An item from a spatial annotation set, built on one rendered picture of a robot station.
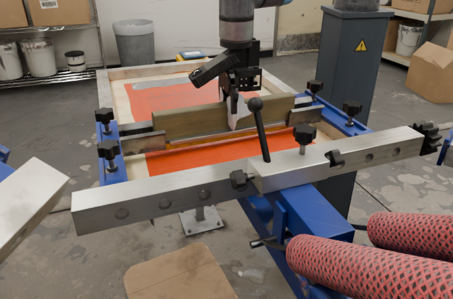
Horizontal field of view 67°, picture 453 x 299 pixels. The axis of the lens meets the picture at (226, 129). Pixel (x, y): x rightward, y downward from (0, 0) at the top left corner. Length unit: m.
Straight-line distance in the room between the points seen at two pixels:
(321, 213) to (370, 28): 0.88
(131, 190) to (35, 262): 1.52
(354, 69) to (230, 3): 0.70
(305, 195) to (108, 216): 0.31
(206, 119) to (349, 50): 0.66
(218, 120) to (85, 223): 0.39
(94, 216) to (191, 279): 1.22
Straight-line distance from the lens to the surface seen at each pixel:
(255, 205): 0.73
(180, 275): 1.78
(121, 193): 0.58
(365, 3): 1.29
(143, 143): 0.79
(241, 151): 0.83
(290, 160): 0.58
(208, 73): 0.76
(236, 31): 0.74
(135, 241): 2.00
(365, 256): 0.34
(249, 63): 0.79
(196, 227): 2.00
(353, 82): 1.35
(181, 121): 0.79
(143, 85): 1.25
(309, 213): 0.53
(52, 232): 2.20
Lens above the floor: 1.38
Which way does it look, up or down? 28 degrees down
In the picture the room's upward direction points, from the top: straight up
